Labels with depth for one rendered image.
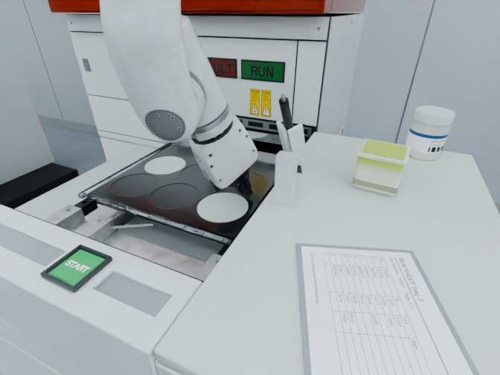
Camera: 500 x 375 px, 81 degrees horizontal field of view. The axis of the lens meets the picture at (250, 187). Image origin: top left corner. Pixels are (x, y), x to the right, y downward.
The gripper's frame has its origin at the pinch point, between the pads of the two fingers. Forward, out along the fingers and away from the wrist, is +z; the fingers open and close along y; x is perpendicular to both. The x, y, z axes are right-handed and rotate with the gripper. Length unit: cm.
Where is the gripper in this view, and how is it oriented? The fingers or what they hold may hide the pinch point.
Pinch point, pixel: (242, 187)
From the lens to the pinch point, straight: 59.2
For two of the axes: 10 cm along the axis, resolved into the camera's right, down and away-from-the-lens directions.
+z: 3.3, 6.4, 7.0
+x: -6.3, -4.0, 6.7
